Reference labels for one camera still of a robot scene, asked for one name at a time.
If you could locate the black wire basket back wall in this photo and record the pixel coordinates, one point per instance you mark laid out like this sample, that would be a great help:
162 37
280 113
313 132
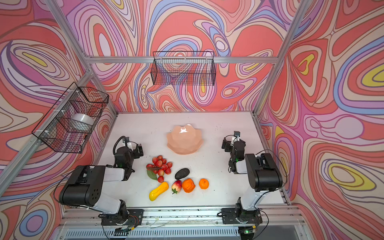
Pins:
183 68

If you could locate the black wire basket left wall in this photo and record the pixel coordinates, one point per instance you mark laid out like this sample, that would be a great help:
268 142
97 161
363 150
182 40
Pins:
70 126

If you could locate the small orange tangerine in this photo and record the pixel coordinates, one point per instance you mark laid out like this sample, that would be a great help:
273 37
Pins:
204 184

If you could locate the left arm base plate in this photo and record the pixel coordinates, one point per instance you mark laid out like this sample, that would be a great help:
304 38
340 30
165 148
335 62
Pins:
132 217

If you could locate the black wire basket wall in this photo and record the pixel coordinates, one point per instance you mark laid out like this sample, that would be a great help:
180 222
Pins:
183 68
70 126

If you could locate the pink faceted fruit bowl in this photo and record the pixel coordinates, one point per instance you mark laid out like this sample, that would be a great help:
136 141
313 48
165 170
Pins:
184 140

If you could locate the red lychee bunch with leaf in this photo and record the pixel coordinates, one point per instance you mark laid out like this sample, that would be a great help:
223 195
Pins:
159 168

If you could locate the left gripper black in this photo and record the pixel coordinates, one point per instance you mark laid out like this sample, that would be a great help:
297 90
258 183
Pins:
135 151

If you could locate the yellow orange mango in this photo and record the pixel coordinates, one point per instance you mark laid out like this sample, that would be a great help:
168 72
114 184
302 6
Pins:
155 193

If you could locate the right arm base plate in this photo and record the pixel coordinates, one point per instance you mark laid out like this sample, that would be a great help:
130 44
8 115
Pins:
239 216

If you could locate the dark avocado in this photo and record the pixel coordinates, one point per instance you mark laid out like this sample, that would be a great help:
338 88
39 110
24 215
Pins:
182 173

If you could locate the orange persimmon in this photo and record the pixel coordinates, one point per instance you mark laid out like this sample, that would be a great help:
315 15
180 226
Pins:
188 185

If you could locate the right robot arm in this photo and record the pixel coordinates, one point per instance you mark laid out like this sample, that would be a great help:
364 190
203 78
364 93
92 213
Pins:
263 175

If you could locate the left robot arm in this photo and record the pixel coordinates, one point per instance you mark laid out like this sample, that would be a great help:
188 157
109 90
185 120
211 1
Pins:
84 186

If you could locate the grey tape roll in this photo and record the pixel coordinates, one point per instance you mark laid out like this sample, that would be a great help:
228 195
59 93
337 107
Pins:
82 122

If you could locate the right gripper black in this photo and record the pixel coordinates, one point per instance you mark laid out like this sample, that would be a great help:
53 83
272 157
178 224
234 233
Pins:
227 143

